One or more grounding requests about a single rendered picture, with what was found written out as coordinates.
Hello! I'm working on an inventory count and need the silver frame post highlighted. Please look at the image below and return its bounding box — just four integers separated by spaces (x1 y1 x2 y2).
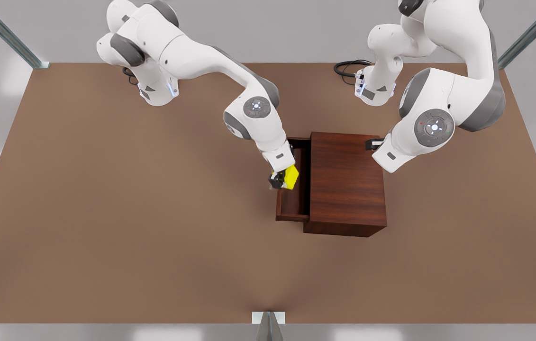
498 0 536 70
0 0 50 70
252 311 286 341

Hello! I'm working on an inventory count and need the yellow box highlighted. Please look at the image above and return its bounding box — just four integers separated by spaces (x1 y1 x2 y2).
281 165 300 190

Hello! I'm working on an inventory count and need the dark wooden cabinet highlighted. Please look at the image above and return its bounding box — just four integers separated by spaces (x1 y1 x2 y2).
303 132 388 238

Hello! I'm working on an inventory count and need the dark wooden drawer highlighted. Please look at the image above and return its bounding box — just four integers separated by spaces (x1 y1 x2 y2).
275 137 312 223

